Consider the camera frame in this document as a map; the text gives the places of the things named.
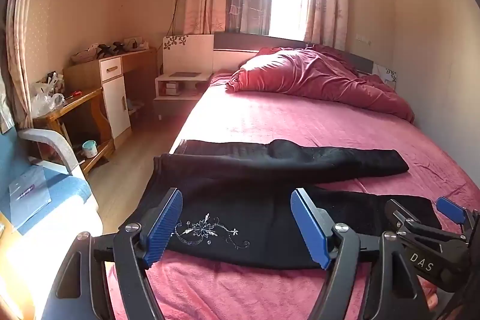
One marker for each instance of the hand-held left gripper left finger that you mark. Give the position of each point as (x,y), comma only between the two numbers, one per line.
(165,228)

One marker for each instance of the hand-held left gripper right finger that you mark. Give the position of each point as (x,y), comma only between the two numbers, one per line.
(311,230)

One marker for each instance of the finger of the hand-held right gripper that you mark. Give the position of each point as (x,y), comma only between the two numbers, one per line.
(450,207)
(399,211)

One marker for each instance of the black pants with floral embroidery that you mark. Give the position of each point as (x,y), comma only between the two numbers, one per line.
(243,200)

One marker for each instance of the bed with pink sheet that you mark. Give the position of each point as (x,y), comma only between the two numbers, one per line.
(300,125)

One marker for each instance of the blue armchair with white armrest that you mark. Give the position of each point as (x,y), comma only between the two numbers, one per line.
(63,188)

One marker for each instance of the small pale green can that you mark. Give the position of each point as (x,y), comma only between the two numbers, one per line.
(90,149)

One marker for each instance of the white leaf print panel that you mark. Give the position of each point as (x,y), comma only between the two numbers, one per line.
(187,50)
(388,74)

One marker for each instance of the white nightstand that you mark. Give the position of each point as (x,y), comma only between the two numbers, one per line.
(180,91)

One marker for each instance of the small boxes in nightstand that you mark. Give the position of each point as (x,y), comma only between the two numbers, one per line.
(171,88)

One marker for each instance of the clear plastic sheet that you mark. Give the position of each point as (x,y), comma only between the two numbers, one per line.
(28,192)

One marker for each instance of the wooden desk with white cabinet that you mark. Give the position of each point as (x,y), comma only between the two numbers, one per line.
(116,95)

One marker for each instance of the low wooden side table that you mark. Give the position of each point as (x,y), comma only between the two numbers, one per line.
(80,100)

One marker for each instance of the red duvet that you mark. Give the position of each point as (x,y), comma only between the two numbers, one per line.
(311,76)

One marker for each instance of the clear plastic bag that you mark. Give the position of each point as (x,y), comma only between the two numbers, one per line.
(47,103)

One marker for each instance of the box of small clutter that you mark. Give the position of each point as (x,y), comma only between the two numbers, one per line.
(50,82)

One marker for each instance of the clutter of tools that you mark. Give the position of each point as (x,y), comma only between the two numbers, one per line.
(108,49)

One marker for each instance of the dark grey headboard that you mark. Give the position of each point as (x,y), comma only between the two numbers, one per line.
(232,42)

